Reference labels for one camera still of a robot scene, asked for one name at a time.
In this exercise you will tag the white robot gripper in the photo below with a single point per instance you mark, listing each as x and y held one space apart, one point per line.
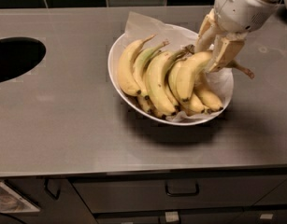
239 9

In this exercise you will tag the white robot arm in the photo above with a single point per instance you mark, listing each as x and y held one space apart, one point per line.
227 25

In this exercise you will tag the white oval bowl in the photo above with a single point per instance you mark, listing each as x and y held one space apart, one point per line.
113 59

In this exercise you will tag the large yellow centre banana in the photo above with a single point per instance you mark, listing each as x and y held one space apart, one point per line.
155 79

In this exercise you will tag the yellow banana behind front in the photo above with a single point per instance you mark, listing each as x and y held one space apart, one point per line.
194 105

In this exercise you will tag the greenish yellow banana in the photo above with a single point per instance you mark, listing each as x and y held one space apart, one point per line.
140 64

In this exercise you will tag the small yellow banana underneath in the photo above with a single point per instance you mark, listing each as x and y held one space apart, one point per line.
144 104

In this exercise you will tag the white paper liner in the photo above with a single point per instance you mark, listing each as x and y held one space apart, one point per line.
222 83

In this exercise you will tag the grey drawer front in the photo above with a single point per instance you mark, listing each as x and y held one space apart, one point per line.
149 195

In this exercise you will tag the black round sink hole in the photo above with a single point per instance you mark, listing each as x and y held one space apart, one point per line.
19 55

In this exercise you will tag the grey cabinet door left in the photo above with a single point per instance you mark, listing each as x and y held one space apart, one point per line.
68 209

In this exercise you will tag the black drawer handle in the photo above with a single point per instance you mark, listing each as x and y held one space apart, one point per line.
176 189

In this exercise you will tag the black cabinet handle left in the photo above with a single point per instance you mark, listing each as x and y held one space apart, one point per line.
53 188

